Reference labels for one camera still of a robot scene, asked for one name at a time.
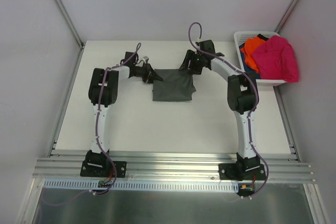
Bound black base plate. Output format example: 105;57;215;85
218;163;266;181
80;161;127;178

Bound left aluminium corner post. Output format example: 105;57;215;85
54;0;85;48

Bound white slotted cable duct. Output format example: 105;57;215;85
43;178;238;193

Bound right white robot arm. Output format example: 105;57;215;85
180;40;261;181

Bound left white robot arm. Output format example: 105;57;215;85
85;51;196;176

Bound right aluminium corner post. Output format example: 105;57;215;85
274;0;300;33

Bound blue t shirt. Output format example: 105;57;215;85
240;51;246;65

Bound grey t shirt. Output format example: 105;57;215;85
152;69;196;102

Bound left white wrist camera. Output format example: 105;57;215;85
142;56;149;63

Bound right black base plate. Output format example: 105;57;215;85
218;163;266;181

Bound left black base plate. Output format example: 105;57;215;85
80;161;127;178

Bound white plastic laundry basket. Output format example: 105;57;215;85
234;31;291;86

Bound aluminium corner post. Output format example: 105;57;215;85
54;0;85;48
274;0;300;33

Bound aluminium mounting rail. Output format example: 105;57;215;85
33;150;317;184

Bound pink t shirt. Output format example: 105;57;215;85
252;35;299;83

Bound orange t shirt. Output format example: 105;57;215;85
240;36;266;74

